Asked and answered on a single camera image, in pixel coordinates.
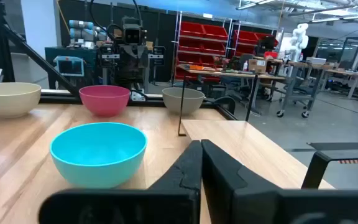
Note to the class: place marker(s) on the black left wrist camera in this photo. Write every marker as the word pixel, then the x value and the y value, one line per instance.
pixel 132 34

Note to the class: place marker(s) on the dark teal cabinet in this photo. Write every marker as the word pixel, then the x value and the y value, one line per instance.
pixel 70 82

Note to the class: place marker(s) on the cardboard box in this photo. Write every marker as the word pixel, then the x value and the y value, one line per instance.
pixel 257 66

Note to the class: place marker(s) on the magenta pink bowl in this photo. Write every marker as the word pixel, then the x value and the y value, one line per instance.
pixel 104 101

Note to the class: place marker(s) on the grey olive bowl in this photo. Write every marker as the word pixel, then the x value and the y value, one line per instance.
pixel 194 101

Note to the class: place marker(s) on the flat white box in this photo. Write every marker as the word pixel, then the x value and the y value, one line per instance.
pixel 315 61

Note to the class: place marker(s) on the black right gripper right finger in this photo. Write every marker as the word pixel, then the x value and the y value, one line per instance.
pixel 244 202

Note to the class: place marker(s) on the metal rack with red bins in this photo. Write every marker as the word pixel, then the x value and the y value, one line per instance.
pixel 245 39
pixel 202 37

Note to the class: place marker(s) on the long wooden work table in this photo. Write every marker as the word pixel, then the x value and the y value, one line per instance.
pixel 228 74

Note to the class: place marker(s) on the cream bowl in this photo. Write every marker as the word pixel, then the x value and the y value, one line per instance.
pixel 8 99

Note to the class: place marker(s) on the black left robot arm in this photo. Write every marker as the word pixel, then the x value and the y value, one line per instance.
pixel 132 79

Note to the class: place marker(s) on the bright blue bowl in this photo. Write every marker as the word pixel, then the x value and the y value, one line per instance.
pixel 98 168

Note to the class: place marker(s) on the black office chair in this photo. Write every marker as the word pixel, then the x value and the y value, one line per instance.
pixel 239 84

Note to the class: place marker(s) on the white humanoid robot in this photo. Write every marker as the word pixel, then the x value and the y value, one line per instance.
pixel 298 40

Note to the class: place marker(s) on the grey rolling work table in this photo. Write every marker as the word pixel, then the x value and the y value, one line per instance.
pixel 303 93

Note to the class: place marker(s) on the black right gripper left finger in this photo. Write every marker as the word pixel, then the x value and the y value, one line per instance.
pixel 166 202

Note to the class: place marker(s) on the light blue teach pendant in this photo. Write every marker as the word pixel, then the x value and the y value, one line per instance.
pixel 69 66

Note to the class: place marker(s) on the blue grey industrial robot arm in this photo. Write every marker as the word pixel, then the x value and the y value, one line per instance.
pixel 82 31

